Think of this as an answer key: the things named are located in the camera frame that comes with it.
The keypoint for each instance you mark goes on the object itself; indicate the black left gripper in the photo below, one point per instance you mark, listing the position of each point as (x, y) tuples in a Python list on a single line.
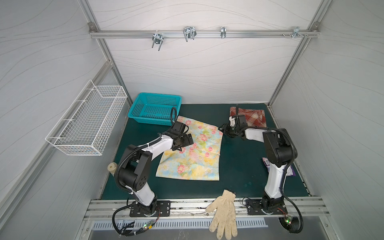
[(186, 142)]

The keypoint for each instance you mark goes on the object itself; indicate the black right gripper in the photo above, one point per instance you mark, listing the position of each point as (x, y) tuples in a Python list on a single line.
[(227, 129)]

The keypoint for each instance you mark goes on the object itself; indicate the red plaid skirt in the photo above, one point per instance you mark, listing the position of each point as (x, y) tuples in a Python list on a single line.
[(253, 118)]

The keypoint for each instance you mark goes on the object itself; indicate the floral skirt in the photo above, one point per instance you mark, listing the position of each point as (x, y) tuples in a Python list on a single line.
[(196, 162)]

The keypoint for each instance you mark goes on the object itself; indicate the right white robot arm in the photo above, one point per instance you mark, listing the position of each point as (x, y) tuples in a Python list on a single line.
[(280, 149)]

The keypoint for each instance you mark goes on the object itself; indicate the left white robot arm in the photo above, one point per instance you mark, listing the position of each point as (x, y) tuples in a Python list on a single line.
[(134, 168)]

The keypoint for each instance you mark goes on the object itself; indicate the green table mat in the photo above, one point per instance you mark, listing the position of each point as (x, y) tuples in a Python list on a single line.
[(241, 167)]

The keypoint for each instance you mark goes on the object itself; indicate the teal plastic basket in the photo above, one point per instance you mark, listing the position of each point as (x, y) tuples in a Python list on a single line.
[(155, 109)]

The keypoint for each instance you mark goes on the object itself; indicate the purple snack packet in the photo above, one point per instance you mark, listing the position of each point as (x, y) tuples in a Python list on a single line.
[(290, 171)]

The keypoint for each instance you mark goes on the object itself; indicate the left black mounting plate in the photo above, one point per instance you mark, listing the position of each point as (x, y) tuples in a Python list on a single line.
[(156, 208)]

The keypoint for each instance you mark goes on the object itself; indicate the black mounting plate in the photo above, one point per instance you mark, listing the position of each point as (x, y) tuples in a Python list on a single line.
[(156, 208), (265, 206)]

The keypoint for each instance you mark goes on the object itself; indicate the beige bottle left side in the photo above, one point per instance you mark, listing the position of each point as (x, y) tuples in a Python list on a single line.
[(112, 168)]

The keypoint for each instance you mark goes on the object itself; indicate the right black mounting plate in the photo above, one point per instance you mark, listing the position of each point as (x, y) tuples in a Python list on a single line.
[(265, 206)]

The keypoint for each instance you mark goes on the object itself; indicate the beige knitted glove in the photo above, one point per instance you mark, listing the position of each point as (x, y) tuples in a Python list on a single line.
[(224, 221)]

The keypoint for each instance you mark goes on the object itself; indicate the small metal clip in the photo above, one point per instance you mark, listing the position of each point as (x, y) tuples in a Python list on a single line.
[(223, 32)]

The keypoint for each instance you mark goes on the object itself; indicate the metal U-bolt hook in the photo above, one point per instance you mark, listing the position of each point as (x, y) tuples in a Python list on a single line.
[(157, 39)]

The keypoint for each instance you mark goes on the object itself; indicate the metal double hook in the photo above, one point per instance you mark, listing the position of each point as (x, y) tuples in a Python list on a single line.
[(189, 33)]

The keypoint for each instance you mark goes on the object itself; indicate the white ventilation grille strip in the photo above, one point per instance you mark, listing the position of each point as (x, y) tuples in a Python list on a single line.
[(174, 224)]

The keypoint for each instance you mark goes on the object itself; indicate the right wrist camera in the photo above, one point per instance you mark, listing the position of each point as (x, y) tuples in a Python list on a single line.
[(232, 121)]

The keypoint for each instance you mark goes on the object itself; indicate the white wire wall basket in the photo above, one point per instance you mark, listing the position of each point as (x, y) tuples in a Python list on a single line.
[(87, 124)]

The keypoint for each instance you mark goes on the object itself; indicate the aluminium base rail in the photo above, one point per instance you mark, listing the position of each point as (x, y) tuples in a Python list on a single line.
[(195, 208)]

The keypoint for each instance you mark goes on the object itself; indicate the metal bracket with screws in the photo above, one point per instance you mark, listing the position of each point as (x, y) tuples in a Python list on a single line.
[(296, 33)]

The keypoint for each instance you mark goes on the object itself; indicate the horizontal aluminium rail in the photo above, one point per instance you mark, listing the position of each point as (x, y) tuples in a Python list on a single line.
[(201, 34)]

